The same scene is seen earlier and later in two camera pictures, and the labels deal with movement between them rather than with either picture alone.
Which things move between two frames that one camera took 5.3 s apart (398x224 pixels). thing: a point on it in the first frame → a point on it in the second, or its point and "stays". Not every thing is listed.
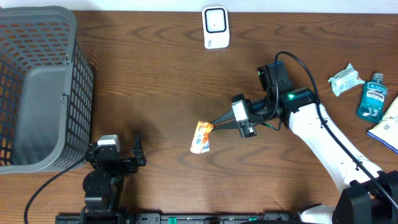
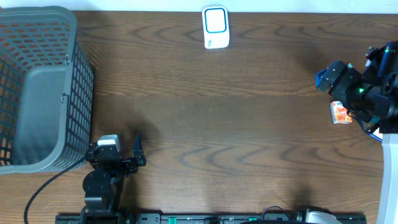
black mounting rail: x=178 y=218 stays
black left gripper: x=139 y=158 stays
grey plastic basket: x=46 y=90 stays
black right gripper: x=244 y=127 → x=351 y=74
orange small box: x=201 y=141 → x=339 y=114
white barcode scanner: x=216 y=27 stays
